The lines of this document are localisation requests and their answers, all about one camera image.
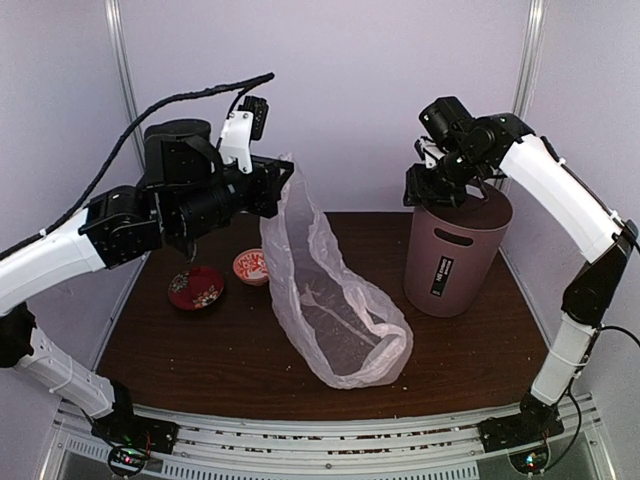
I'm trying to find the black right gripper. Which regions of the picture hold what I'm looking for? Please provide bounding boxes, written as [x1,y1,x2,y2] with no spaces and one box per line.
[405,142,488,206]

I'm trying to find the mauve plastic trash bin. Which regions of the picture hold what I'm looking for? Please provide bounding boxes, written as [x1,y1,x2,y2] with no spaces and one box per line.
[404,184,513,317]

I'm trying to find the pink translucent plastic bag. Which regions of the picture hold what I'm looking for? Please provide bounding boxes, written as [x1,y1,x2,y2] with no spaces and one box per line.
[260,168,414,390]

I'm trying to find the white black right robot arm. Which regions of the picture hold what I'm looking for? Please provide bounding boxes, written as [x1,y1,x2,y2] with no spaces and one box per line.
[403,96,638,442]

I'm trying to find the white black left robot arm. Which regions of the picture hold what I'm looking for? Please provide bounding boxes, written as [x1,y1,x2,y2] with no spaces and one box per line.
[1,113,294,444]

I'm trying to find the red white patterned bowl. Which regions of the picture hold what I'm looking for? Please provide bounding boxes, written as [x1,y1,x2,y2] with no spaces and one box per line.
[233,248,269,286]

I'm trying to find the red floral plate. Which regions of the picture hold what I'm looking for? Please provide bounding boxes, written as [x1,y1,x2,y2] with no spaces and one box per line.
[167,266,225,311]

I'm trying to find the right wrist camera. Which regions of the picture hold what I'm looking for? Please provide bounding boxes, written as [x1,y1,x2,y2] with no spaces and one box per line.
[414,136,445,170]

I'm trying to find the black braided left cable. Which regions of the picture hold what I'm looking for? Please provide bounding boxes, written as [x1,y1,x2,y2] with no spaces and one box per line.
[0,71,276,261]

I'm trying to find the right aluminium frame post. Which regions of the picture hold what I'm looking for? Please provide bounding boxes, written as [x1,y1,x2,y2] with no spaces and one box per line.
[512,0,547,119]

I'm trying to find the aluminium frame post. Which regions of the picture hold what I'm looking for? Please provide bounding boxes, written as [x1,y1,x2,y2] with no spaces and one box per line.
[103,0,146,161]
[512,0,547,119]

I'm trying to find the left aluminium frame post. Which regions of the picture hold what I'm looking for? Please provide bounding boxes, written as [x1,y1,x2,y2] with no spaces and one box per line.
[103,0,146,161]

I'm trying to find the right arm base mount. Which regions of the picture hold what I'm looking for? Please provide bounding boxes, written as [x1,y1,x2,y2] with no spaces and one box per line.
[478,413,565,476]

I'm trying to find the aluminium front rail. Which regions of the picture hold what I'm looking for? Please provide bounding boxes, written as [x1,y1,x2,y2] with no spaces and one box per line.
[36,394,622,479]

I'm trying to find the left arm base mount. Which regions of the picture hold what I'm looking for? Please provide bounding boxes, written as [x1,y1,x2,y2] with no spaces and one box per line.
[85,414,179,478]

